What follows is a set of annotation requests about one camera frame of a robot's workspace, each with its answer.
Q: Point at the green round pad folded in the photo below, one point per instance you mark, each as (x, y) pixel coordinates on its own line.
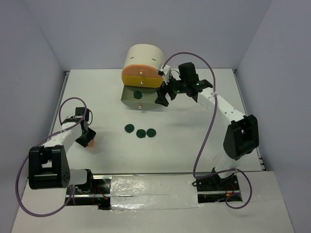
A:
(141, 133)

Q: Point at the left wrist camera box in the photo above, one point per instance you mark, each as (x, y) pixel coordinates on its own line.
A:
(67, 120)

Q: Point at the green round pad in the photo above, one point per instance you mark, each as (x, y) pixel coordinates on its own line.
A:
(129, 128)
(151, 132)
(137, 95)
(141, 133)

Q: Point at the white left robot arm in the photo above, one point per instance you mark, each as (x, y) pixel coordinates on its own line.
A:
(48, 164)

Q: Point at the yellow drawer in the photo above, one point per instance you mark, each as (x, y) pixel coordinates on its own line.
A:
(140, 81)

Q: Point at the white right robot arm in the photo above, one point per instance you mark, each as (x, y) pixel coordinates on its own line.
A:
(242, 135)

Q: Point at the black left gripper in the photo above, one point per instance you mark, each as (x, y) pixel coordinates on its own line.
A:
(83, 142)

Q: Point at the clear plastic sheet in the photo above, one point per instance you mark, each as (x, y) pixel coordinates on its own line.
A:
(153, 192)

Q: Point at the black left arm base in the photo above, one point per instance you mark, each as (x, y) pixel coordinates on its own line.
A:
(93, 192)

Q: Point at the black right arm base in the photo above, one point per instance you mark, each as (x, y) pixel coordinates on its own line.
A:
(215, 189)

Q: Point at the cream round drawer cabinet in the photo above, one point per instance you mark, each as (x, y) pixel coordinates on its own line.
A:
(144, 54)

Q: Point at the orange top drawer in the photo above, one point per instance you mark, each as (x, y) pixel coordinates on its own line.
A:
(140, 70)

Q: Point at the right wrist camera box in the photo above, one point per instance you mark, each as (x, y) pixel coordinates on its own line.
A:
(164, 71)

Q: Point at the peach round makeup puff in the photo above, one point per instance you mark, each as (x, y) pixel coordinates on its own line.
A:
(91, 144)

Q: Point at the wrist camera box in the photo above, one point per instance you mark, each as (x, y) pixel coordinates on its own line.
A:
(164, 71)
(67, 120)

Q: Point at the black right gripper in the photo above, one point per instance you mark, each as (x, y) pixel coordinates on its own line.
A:
(161, 99)

